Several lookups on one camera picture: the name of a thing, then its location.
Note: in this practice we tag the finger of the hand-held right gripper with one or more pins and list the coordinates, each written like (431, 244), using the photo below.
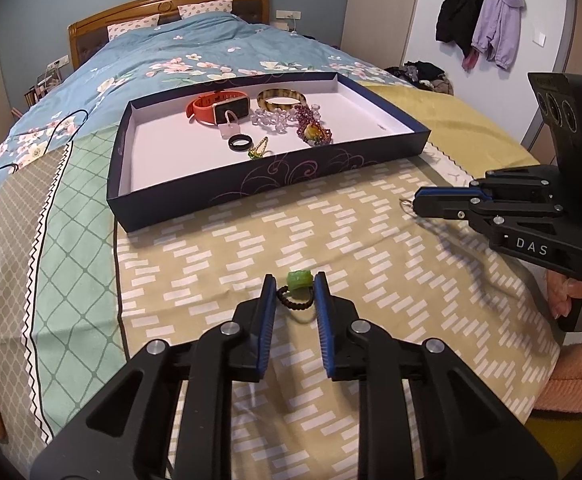
(441, 205)
(516, 185)

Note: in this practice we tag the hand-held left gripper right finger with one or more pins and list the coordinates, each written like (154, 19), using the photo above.
(321, 325)

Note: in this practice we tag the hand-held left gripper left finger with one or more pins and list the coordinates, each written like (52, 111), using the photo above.
(269, 320)

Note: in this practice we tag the dark blue cardboard tray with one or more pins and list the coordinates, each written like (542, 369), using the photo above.
(171, 160)

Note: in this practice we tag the pale pink charm with loop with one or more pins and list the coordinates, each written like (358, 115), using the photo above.
(228, 130)

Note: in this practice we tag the person's right forearm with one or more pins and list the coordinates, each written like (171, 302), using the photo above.
(581, 375)

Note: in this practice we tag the person's right hand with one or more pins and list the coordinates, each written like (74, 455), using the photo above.
(560, 296)

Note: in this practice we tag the yellow blanket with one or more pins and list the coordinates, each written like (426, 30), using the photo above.
(471, 125)

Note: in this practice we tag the beige cloth with white dashes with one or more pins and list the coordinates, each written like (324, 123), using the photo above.
(271, 230)

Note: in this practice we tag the pink garment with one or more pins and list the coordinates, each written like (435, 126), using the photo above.
(470, 60)

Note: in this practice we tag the lilac jacket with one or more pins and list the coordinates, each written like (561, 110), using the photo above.
(501, 20)

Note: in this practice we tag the pile of dark clothes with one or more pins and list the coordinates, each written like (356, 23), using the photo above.
(421, 75)

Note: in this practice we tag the black jacket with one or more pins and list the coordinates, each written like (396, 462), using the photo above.
(456, 15)

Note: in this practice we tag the green and gold brooch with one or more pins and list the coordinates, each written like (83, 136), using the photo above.
(257, 151)

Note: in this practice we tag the gold tortoiseshell bangle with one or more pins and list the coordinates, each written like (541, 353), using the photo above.
(265, 103)

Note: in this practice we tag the green and grey quilted blanket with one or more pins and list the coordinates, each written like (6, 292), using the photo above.
(61, 260)

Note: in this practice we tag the orange smart watch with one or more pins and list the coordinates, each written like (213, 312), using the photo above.
(201, 110)

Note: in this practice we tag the blue floral duvet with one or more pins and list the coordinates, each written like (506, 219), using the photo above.
(146, 60)

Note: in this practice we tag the white dotted pillow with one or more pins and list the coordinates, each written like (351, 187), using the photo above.
(206, 8)
(133, 27)

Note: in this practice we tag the bedside table with clutter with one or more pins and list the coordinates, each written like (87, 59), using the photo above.
(46, 82)

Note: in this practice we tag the wooden bed headboard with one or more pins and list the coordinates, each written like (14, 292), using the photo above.
(171, 2)

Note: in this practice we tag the white wall switch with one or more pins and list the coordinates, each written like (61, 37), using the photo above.
(538, 37)

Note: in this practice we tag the white wall socket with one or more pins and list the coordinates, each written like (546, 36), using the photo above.
(288, 14)

